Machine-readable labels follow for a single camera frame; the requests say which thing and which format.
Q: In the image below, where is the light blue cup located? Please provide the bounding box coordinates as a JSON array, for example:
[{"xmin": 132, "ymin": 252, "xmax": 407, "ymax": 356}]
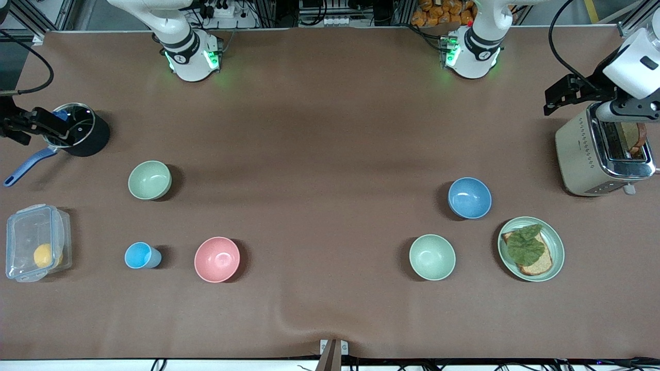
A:
[{"xmin": 124, "ymin": 242, "xmax": 162, "ymax": 269}]

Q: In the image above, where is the blue bowl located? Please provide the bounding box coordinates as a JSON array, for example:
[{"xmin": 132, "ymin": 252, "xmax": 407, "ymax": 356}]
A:
[{"xmin": 448, "ymin": 177, "xmax": 492, "ymax": 220}]

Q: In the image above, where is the brown bread slice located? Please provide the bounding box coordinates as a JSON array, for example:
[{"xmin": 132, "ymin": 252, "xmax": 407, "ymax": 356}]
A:
[{"xmin": 619, "ymin": 121, "xmax": 648, "ymax": 158}]

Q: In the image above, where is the wholegrain bread slice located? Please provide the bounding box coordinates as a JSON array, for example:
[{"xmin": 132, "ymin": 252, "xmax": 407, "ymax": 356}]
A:
[{"xmin": 502, "ymin": 231, "xmax": 553, "ymax": 276}]

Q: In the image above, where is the aluminium frame profile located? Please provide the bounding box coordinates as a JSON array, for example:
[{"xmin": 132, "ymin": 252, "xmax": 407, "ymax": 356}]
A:
[
  {"xmin": 9, "ymin": 0, "xmax": 79, "ymax": 32},
  {"xmin": 618, "ymin": 6, "xmax": 660, "ymax": 38}
]

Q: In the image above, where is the beige chrome toaster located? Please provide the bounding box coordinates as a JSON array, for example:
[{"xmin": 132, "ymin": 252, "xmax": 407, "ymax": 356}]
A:
[{"xmin": 555, "ymin": 100, "xmax": 658, "ymax": 197}]

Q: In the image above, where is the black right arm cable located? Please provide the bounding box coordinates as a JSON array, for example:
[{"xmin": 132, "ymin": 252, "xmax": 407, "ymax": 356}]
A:
[{"xmin": 0, "ymin": 30, "xmax": 55, "ymax": 96}]

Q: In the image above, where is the metal clamp bracket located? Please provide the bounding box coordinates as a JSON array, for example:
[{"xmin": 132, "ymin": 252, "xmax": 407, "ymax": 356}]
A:
[{"xmin": 316, "ymin": 339, "xmax": 349, "ymax": 371}]

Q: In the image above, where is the light green bowl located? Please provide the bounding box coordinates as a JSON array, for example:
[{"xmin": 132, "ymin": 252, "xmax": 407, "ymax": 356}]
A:
[
  {"xmin": 128, "ymin": 160, "xmax": 172, "ymax": 200},
  {"xmin": 409, "ymin": 234, "xmax": 456, "ymax": 281}
]

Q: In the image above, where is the yellow lemon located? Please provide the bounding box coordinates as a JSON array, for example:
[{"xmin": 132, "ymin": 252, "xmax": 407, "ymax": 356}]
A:
[{"xmin": 34, "ymin": 243, "xmax": 64, "ymax": 269}]

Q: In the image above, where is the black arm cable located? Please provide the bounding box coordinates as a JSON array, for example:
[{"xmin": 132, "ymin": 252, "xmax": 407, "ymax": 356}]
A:
[
  {"xmin": 0, "ymin": 30, "xmax": 55, "ymax": 96},
  {"xmin": 548, "ymin": 0, "xmax": 601, "ymax": 91}
]

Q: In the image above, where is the clear plastic lidded container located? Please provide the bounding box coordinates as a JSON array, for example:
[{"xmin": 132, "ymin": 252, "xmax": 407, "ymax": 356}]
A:
[{"xmin": 5, "ymin": 204, "xmax": 73, "ymax": 283}]

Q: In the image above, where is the pink bowl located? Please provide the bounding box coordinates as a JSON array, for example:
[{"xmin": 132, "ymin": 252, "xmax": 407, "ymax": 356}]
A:
[{"xmin": 194, "ymin": 237, "xmax": 241, "ymax": 283}]

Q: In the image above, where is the white power strip with plugs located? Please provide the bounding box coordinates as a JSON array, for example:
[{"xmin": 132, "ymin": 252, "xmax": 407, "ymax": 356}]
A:
[{"xmin": 206, "ymin": 0, "xmax": 242, "ymax": 19}]

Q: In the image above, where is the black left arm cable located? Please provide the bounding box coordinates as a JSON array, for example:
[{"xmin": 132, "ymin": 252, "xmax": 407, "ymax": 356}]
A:
[{"xmin": 548, "ymin": 0, "xmax": 601, "ymax": 91}]

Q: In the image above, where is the green lettuce leaf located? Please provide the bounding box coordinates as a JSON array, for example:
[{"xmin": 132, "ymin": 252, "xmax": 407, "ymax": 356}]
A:
[{"xmin": 507, "ymin": 224, "xmax": 546, "ymax": 267}]

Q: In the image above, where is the light green plate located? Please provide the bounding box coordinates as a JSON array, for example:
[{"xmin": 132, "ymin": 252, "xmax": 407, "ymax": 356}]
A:
[{"xmin": 498, "ymin": 216, "xmax": 565, "ymax": 282}]

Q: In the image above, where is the black pot with blue handle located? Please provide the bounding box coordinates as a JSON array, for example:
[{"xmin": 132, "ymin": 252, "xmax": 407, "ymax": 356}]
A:
[{"xmin": 4, "ymin": 102, "xmax": 111, "ymax": 188}]

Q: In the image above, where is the orange snack bag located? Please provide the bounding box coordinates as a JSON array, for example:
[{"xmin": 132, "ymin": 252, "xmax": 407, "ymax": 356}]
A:
[{"xmin": 411, "ymin": 0, "xmax": 475, "ymax": 27}]

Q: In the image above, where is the brown table cloth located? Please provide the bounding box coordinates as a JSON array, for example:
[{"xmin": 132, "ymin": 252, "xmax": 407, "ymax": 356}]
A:
[{"xmin": 0, "ymin": 26, "xmax": 660, "ymax": 360}]

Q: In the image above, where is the glass lid with blue knob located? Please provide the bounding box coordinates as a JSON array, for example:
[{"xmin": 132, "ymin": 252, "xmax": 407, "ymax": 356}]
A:
[{"xmin": 42, "ymin": 103, "xmax": 96, "ymax": 148}]

